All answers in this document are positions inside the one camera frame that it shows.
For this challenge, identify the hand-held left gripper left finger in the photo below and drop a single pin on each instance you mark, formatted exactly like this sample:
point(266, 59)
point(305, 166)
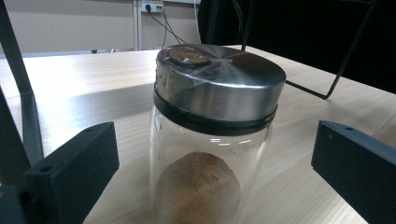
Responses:
point(74, 168)

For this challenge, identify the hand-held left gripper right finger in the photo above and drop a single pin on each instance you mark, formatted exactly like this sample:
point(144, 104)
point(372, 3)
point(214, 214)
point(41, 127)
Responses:
point(358, 165)

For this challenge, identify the black metal two-tier rack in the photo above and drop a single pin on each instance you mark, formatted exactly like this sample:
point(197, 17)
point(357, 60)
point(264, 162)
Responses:
point(29, 124)

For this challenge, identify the glass jar with steel lid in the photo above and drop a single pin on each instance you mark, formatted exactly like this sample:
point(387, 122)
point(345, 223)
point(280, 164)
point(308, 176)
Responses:
point(218, 93)

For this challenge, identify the dark curtain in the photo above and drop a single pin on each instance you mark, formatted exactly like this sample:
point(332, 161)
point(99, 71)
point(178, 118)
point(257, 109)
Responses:
point(295, 28)

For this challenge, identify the white wall post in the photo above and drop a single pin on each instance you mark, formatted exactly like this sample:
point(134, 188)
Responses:
point(137, 25)

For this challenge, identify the white wall socket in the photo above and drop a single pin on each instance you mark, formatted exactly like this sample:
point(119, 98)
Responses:
point(152, 5)

